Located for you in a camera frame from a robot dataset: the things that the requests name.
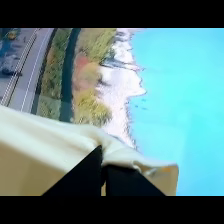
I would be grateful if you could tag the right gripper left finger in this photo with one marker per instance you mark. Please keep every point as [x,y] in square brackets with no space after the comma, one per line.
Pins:
[83,176]

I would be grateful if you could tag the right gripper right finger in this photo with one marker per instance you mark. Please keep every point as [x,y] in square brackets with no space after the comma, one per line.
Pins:
[130,183]

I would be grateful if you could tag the pale yellow T-shirt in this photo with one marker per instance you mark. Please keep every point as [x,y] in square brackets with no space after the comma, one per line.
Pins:
[40,153]

